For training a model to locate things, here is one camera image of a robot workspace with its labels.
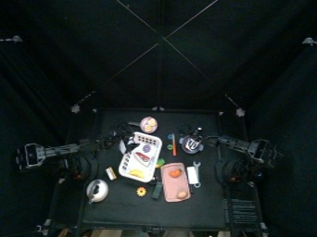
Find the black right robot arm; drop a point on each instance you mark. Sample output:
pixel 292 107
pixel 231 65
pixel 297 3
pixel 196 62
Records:
pixel 248 147

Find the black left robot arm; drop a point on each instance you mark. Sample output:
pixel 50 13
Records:
pixel 58 150

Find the green toy nut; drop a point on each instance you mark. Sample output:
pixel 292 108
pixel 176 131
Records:
pixel 170 147

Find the blue toy nut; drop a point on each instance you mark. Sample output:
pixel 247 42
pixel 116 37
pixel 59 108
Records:
pixel 170 136

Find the pink rectangular plate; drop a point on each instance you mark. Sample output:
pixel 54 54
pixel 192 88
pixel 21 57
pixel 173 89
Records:
pixel 176 182

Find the dark grey round bowl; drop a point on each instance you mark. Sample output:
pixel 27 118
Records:
pixel 192 148

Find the white plastic basket tray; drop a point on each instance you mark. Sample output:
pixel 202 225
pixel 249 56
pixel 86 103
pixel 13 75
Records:
pixel 141 157

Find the red watermelon slice toy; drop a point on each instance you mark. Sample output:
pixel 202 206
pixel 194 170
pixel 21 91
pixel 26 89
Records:
pixel 142 157

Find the pink pan with lemon slices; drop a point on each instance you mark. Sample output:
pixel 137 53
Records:
pixel 149 124

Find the green toy piece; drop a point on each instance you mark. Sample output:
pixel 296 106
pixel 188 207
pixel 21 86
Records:
pixel 160 161

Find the yellow banana toy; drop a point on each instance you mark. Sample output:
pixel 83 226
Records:
pixel 137 173

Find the light blue toy wrench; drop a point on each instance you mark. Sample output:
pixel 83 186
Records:
pixel 197 174

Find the white rectangular block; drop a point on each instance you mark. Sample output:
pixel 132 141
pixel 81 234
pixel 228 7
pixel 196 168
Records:
pixel 192 175

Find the yellow white small box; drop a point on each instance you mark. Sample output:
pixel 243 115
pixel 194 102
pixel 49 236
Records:
pixel 110 173

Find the orange flower gear toy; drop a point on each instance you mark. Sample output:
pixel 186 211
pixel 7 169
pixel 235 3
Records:
pixel 142 191

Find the dark green block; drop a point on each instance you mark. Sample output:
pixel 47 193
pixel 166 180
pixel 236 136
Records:
pixel 157 190

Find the silver metal pot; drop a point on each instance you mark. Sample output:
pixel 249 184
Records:
pixel 97 190

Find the beige egg toy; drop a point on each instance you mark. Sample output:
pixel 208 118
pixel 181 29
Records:
pixel 182 194

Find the white text label sticker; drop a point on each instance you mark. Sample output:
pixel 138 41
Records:
pixel 244 211

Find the silver frame bracket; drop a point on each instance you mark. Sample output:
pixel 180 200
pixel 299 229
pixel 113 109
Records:
pixel 75 108
pixel 240 111
pixel 17 39
pixel 308 40

